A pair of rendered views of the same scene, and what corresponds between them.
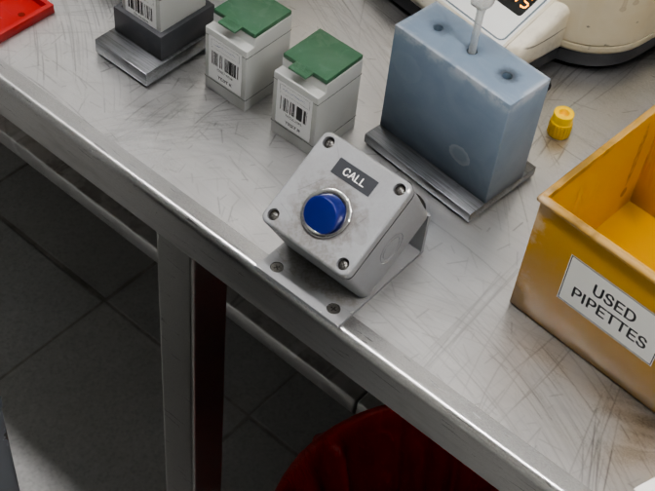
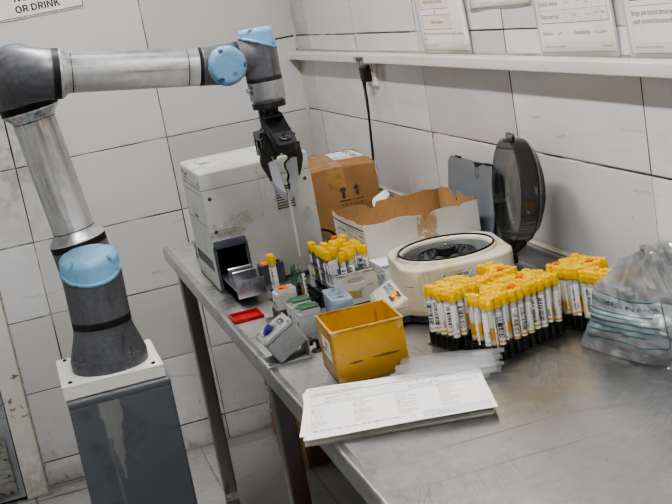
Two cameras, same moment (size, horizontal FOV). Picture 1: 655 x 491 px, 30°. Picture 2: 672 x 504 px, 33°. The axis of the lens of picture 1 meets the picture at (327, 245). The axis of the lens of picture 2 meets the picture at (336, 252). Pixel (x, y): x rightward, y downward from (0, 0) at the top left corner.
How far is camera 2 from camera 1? 1.77 m
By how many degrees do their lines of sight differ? 49
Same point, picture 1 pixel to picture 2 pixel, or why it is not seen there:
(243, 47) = (290, 307)
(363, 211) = (276, 328)
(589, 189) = (347, 324)
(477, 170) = not seen: hidden behind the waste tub
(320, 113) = (301, 322)
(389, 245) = (285, 342)
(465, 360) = (296, 375)
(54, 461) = not seen: outside the picture
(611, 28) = (421, 304)
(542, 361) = (318, 375)
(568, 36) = (410, 309)
